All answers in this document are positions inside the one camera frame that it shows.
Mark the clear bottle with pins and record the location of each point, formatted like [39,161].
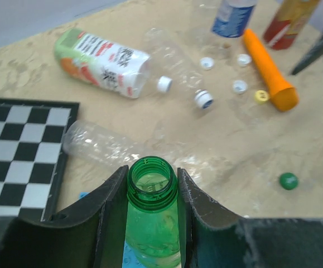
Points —
[187,80]
[101,146]

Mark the juice bottle with white label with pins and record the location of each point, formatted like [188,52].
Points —
[107,64]

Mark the blue label water bottle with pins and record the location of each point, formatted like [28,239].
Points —
[232,17]

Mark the green plastic bottle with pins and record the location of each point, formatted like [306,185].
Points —
[152,228]

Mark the blue studded baseplate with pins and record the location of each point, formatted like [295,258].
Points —
[129,258]

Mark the black white chessboard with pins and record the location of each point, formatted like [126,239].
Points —
[32,162]

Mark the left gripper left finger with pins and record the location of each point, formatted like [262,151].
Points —
[88,233]

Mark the orange plastic carrot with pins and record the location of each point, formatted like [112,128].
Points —
[283,95]

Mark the orange tea bottle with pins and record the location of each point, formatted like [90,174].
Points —
[288,22]

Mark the green bottle cap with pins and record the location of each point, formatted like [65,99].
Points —
[288,181]

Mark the white loose bottle cap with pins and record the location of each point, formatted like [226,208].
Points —
[207,63]

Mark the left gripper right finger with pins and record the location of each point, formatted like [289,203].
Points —
[213,236]

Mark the yellow bottle cap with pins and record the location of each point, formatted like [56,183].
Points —
[261,96]

